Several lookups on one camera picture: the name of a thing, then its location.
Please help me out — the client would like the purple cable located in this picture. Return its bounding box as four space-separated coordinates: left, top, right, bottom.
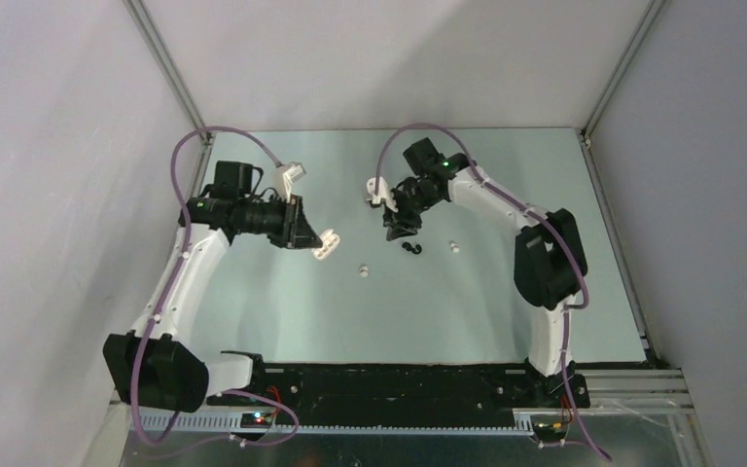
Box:
126 126 302 467
373 122 613 465

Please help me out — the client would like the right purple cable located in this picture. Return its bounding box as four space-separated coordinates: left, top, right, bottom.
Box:
373 122 613 465

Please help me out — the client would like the aluminium frame post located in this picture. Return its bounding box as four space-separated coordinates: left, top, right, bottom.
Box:
581 0 668 139
122 0 206 129

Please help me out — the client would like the white earbud charging case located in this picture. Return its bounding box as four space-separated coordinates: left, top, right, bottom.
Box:
311 229 341 261

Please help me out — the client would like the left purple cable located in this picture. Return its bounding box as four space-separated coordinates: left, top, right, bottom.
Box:
126 126 302 467

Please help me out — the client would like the controller board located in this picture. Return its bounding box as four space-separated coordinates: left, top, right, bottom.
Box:
532 422 570 447
238 412 276 431

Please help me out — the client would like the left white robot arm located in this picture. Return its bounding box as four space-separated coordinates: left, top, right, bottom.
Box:
102 161 325 413

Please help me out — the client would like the right controller board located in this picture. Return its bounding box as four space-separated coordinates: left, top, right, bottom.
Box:
532 422 570 447

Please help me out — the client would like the left controller board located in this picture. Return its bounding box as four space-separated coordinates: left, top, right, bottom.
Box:
238 412 276 431

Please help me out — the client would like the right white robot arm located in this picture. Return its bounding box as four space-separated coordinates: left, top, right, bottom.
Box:
366 138 589 409

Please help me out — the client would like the left aluminium frame post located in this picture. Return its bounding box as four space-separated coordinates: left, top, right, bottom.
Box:
122 0 206 129

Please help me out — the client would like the black earbud pair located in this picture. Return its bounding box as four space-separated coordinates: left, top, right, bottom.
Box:
401 241 423 255

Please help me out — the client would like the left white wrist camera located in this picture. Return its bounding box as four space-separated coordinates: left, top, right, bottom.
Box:
273 162 306 202

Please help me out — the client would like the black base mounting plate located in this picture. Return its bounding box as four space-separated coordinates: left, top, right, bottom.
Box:
206 360 590 429

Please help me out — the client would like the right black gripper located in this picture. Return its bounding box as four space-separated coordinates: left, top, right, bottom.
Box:
383 183 442 242

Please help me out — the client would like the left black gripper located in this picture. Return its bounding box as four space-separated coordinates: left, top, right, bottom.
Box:
238 192 321 250

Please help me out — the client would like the right aluminium frame post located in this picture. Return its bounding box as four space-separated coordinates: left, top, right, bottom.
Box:
581 0 668 139

